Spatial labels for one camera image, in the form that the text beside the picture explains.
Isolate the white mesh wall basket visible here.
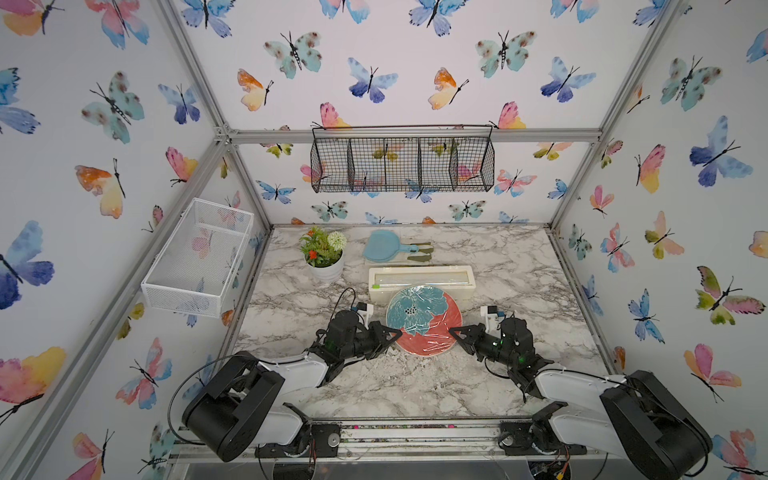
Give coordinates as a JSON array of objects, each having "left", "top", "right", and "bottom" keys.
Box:
[{"left": 141, "top": 198, "right": 254, "bottom": 318}]

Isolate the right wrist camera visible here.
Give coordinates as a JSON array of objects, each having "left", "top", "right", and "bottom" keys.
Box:
[{"left": 480, "top": 305, "right": 505, "bottom": 331}]

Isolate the clear plastic wrap sheet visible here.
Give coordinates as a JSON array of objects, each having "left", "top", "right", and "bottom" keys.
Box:
[{"left": 383, "top": 284, "right": 466, "bottom": 361}]

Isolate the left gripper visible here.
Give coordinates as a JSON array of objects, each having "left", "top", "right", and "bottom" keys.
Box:
[{"left": 339, "top": 322, "right": 402, "bottom": 362}]

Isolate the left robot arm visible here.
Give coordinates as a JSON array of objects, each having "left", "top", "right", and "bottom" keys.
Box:
[{"left": 181, "top": 308, "right": 403, "bottom": 462}]

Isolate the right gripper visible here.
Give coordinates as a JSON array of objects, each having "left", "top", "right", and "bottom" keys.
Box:
[{"left": 447, "top": 323, "right": 518, "bottom": 372}]

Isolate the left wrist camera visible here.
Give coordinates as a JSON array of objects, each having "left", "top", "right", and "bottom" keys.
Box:
[{"left": 352, "top": 302, "right": 374, "bottom": 327}]

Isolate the red plate with teal flower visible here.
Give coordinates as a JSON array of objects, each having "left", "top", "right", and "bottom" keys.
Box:
[{"left": 385, "top": 284, "right": 464, "bottom": 358}]

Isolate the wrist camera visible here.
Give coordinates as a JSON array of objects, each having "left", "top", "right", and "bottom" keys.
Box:
[
  {"left": 480, "top": 305, "right": 505, "bottom": 331},
  {"left": 352, "top": 302, "right": 374, "bottom": 327}
]

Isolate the teal hand mirror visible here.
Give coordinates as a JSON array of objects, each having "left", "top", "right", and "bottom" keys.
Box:
[{"left": 363, "top": 230, "right": 419, "bottom": 263}]

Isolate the potted plant in white pot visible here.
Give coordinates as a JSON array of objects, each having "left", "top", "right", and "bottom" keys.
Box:
[{"left": 300, "top": 226, "right": 348, "bottom": 283}]

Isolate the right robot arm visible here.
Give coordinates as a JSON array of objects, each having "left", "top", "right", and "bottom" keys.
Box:
[{"left": 449, "top": 316, "right": 713, "bottom": 479}]

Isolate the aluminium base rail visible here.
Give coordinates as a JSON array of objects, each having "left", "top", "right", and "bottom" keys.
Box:
[{"left": 167, "top": 416, "right": 673, "bottom": 464}]

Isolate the black wire wall basket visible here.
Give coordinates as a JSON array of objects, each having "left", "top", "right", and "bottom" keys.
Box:
[{"left": 305, "top": 125, "right": 496, "bottom": 194}]

